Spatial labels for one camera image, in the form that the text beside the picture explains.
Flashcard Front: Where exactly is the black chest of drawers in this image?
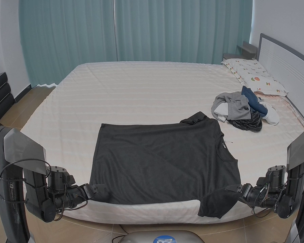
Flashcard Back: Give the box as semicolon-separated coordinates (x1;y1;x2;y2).
0;72;15;122

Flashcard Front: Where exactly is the pile of clothes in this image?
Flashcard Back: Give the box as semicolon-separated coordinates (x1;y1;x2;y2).
211;86;280;132

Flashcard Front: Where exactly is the white printed pillow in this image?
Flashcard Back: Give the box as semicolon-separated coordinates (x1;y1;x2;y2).
221;58;288;97

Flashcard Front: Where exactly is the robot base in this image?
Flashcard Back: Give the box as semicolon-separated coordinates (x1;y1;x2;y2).
119;231;200;243

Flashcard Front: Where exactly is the black T-shirt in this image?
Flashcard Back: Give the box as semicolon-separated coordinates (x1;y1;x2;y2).
89;112;242;218

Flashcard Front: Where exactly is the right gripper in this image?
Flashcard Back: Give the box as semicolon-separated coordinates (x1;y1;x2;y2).
225;184;265;207

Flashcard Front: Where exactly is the blue-green curtain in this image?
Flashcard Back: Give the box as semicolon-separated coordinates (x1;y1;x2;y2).
19;0;117;87
115;0;254;65

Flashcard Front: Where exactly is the bed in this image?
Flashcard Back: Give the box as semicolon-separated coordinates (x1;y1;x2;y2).
20;33;304;223

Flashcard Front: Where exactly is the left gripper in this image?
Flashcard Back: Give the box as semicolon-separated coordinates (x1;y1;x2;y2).
68;184;107;207

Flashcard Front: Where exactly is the grey bedside table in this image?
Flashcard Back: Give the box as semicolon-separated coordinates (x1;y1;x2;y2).
223;41;258;60

